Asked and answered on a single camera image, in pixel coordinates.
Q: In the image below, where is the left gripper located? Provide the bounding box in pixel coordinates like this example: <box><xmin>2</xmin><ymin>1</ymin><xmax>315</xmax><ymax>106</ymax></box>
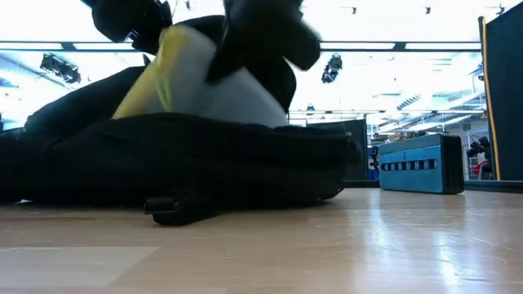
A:
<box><xmin>79</xmin><ymin>0</ymin><xmax>173</xmax><ymax>56</ymax></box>

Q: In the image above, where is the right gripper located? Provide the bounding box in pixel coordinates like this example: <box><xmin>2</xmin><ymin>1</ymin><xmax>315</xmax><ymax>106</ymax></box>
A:
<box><xmin>205</xmin><ymin>0</ymin><xmax>323</xmax><ymax>85</ymax></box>

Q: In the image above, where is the black curtain panel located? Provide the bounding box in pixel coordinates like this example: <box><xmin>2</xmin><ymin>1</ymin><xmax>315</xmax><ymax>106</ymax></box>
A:
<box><xmin>477</xmin><ymin>2</ymin><xmax>523</xmax><ymax>183</ymax></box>

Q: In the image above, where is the marker set case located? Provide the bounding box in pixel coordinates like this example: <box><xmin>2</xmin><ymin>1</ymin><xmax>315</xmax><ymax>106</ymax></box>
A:
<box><xmin>377</xmin><ymin>131</ymin><xmax>466</xmax><ymax>196</ymax></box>

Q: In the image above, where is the black backpack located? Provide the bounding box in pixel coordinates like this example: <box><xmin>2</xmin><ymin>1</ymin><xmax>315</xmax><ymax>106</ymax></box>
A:
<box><xmin>0</xmin><ymin>15</ymin><xmax>363</xmax><ymax>227</ymax></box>

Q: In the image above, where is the black table frame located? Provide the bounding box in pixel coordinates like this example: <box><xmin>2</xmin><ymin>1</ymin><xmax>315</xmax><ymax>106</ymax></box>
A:
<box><xmin>342</xmin><ymin>178</ymin><xmax>523</xmax><ymax>195</ymax></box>

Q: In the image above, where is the yellow cable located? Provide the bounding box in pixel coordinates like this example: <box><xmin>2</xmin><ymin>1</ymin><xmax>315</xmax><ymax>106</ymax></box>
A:
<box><xmin>481</xmin><ymin>18</ymin><xmax>503</xmax><ymax>181</ymax></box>

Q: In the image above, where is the white and yellow pouch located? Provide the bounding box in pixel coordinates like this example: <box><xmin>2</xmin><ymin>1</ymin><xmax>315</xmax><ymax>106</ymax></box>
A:
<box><xmin>111</xmin><ymin>24</ymin><xmax>290</xmax><ymax>129</ymax></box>

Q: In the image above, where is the black ceiling lamp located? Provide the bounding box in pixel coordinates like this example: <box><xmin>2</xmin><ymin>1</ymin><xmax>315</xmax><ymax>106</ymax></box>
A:
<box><xmin>320</xmin><ymin>52</ymin><xmax>344</xmax><ymax>86</ymax></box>
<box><xmin>38</xmin><ymin>52</ymin><xmax>83</xmax><ymax>86</ymax></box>

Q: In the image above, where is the red bin rack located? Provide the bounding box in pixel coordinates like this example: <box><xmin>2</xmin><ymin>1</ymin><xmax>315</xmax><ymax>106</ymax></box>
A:
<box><xmin>469</xmin><ymin>160</ymin><xmax>492</xmax><ymax>181</ymax></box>

